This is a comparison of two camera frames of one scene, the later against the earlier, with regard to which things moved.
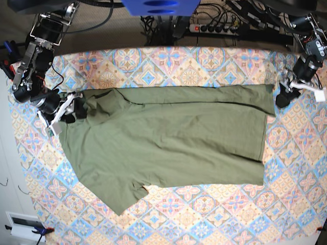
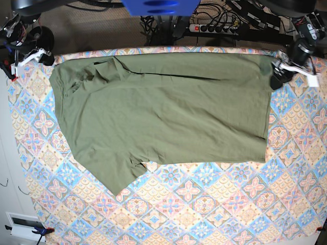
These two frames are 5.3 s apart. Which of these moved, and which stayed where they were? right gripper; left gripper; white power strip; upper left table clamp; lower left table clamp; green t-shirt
Moved: green t-shirt; right gripper; left gripper
Stayed: lower left table clamp; upper left table clamp; white power strip
